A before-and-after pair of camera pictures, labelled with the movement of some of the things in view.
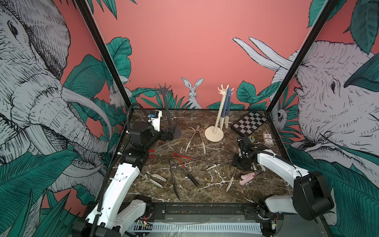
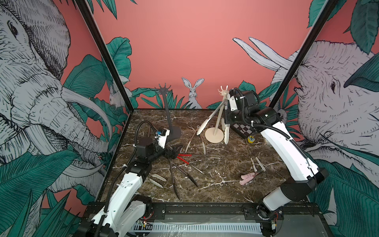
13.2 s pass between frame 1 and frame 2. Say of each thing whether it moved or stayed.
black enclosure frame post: stayed
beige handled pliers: stayed
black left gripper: moved
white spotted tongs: moved
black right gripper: moved
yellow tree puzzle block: stayed
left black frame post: stayed
